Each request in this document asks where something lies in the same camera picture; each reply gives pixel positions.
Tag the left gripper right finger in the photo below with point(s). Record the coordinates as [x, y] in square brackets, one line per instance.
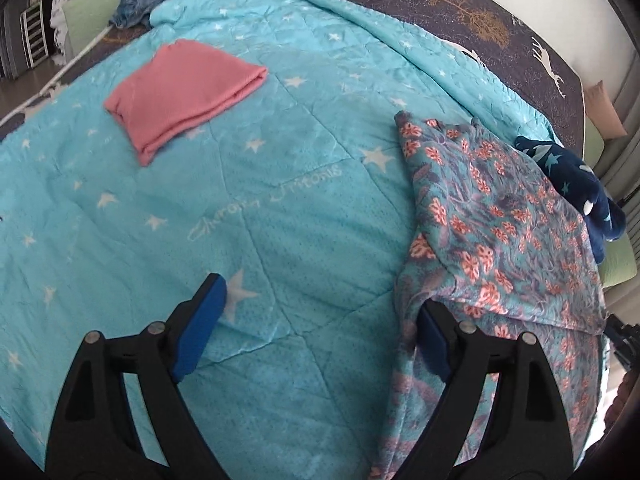
[526, 434]

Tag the pink pillow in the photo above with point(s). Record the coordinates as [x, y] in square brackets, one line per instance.
[602, 113]

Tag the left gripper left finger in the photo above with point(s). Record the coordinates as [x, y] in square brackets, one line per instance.
[93, 435]

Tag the turquoise star quilt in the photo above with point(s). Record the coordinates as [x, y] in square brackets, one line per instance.
[298, 196]

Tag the floral teal garment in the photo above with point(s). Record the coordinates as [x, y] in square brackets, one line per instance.
[498, 246]

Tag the folded pink cloth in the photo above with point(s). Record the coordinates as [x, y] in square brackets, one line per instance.
[185, 84]

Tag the dark deer-pattern bed sheet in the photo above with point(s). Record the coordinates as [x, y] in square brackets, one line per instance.
[475, 15]

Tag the navy star fleece garment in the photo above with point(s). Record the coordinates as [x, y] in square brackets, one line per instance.
[577, 183]

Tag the green pillow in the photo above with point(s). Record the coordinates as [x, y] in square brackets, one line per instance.
[619, 265]

